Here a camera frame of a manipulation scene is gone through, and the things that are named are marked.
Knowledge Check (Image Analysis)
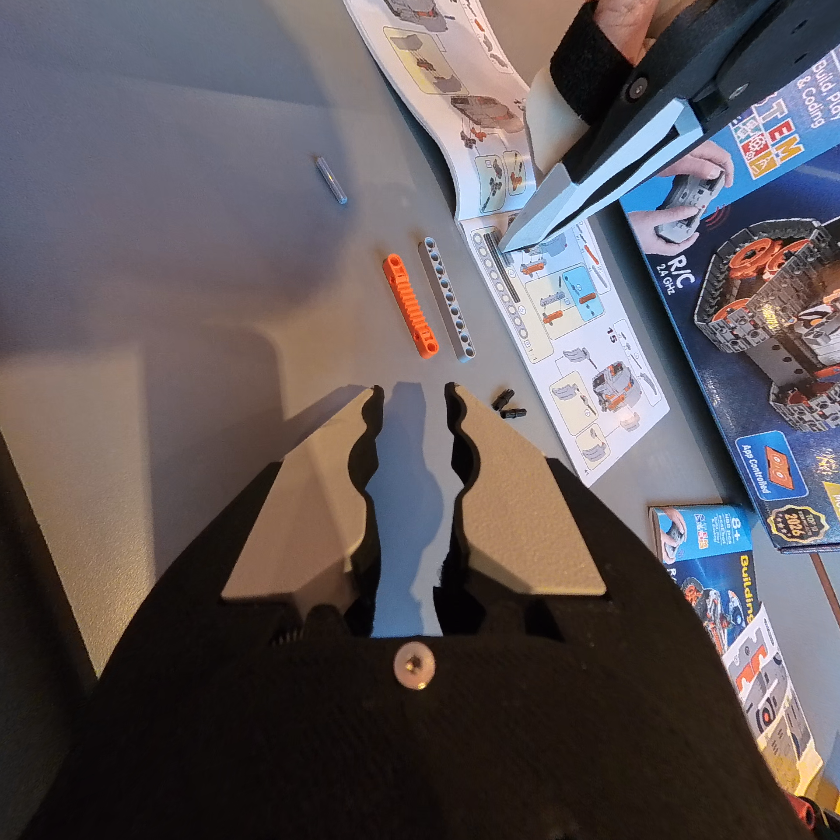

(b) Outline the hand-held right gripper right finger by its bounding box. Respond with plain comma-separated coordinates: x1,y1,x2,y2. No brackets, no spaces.
444,382,607,620

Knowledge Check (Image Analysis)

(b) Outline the short grey axle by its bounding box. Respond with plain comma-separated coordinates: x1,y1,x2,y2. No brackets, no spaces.
315,155,350,206

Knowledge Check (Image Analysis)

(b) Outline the black perforated chair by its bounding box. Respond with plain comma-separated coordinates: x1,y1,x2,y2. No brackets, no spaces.
0,434,101,840

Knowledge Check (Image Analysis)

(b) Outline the orange ridged building piece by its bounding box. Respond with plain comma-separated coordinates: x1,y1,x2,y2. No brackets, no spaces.
382,252,441,358

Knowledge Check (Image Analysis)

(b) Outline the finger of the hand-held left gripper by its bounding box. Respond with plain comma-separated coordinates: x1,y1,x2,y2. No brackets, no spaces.
502,99,686,253
519,116,706,253

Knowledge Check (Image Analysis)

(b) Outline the blue robot kit box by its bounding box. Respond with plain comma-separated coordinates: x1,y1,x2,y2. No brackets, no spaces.
620,46,840,552

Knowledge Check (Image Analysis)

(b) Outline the grey perforated beam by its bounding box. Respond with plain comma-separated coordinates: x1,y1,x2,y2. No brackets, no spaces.
418,237,476,362

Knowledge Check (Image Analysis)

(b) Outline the open instruction manual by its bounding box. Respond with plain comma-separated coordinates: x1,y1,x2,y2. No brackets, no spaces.
344,0,670,487

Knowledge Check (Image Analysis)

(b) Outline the blue instruction booklet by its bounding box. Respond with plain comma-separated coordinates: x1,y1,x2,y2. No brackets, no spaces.
650,503,765,657

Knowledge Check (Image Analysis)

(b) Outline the robot sticker sheet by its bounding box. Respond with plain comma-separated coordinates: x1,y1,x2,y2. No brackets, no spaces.
722,604,825,796

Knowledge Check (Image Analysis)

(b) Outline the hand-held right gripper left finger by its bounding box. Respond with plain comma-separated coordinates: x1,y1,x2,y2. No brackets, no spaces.
224,385,384,639

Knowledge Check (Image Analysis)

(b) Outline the grey desk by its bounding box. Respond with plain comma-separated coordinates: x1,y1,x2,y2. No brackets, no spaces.
0,0,840,788

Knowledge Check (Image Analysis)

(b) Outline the person's left hand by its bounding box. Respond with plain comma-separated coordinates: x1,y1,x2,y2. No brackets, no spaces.
595,0,660,53

